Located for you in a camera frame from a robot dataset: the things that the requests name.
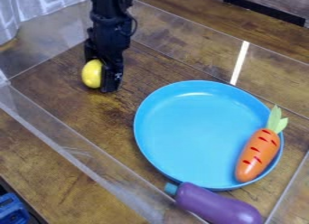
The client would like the white curtain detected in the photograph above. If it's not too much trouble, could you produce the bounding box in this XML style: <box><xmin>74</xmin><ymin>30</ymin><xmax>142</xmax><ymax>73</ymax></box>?
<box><xmin>0</xmin><ymin>0</ymin><xmax>86</xmax><ymax>45</ymax></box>

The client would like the clear acrylic enclosure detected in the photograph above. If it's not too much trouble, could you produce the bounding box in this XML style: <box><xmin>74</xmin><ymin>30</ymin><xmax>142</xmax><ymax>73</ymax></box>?
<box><xmin>0</xmin><ymin>0</ymin><xmax>309</xmax><ymax>224</ymax></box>

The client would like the orange toy carrot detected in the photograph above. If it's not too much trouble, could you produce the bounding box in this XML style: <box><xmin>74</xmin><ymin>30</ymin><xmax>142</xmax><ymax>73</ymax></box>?
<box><xmin>236</xmin><ymin>106</ymin><xmax>290</xmax><ymax>182</ymax></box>

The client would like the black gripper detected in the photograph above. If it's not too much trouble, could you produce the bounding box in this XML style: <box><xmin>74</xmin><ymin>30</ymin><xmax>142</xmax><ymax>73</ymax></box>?
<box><xmin>85</xmin><ymin>12</ymin><xmax>138</xmax><ymax>93</ymax></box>

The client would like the yellow toy lemon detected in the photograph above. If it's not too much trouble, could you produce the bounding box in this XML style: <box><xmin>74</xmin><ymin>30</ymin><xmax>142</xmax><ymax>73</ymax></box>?
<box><xmin>81</xmin><ymin>60</ymin><xmax>104</xmax><ymax>89</ymax></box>

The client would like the purple toy eggplant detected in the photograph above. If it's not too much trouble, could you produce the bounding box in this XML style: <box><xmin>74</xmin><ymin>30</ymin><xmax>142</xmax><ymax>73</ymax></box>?
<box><xmin>165</xmin><ymin>182</ymin><xmax>264</xmax><ymax>224</ymax></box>

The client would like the blue plastic crate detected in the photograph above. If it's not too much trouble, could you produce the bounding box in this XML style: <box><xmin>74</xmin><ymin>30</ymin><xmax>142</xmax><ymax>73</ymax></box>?
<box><xmin>0</xmin><ymin>193</ymin><xmax>31</xmax><ymax>224</ymax></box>

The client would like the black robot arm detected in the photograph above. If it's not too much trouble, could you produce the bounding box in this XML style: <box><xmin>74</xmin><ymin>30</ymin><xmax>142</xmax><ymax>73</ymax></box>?
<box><xmin>85</xmin><ymin>0</ymin><xmax>138</xmax><ymax>92</ymax></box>

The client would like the blue round plate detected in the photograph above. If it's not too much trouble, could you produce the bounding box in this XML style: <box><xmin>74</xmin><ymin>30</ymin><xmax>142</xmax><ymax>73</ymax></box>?
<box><xmin>134</xmin><ymin>80</ymin><xmax>271</xmax><ymax>191</ymax></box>

